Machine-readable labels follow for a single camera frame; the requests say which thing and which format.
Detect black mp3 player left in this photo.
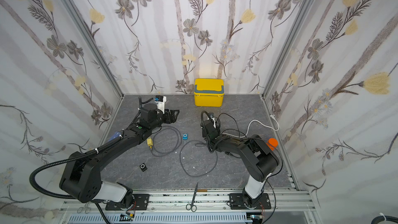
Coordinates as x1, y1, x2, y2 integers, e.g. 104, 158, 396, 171
140, 163, 147, 172

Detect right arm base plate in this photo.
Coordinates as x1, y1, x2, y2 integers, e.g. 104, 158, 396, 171
227, 193, 272, 210

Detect white power strip cord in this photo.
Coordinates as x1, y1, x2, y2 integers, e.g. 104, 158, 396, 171
222, 114, 280, 138

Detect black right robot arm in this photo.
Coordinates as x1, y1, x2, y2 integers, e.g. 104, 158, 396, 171
201, 119, 280, 208

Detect black handled scissors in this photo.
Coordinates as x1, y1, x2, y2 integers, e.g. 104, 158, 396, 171
186, 183, 199, 212

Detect yellow usb charger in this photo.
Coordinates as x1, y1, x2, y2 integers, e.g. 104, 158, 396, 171
147, 137, 153, 150

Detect blue transparent plastic case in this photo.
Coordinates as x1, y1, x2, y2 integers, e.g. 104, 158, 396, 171
107, 132, 122, 143

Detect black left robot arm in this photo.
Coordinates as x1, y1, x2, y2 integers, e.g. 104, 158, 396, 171
59, 103, 179, 208

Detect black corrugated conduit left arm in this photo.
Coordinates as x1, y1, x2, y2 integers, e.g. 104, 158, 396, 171
29, 109, 179, 203

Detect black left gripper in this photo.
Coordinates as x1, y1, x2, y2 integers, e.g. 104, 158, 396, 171
149, 107, 180, 131

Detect yellow storage box grey handle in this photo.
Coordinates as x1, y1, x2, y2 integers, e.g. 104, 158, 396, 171
194, 78, 224, 107

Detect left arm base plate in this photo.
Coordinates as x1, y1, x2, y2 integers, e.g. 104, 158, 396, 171
105, 193, 150, 211

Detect orange cylindrical bottle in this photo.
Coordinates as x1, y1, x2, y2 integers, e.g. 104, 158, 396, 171
266, 138, 278, 150

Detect white slotted cable duct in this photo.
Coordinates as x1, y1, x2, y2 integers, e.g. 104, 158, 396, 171
67, 213, 252, 224

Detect dark grey usb cable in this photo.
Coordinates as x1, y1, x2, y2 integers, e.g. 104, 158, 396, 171
150, 126, 183, 158

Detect black usb cable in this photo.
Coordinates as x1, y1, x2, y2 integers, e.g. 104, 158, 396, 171
216, 112, 249, 159

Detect silver surgical scissors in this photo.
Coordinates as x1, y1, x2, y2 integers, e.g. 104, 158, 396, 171
77, 202, 91, 214

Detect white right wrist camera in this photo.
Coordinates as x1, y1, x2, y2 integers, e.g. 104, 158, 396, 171
207, 113, 215, 122

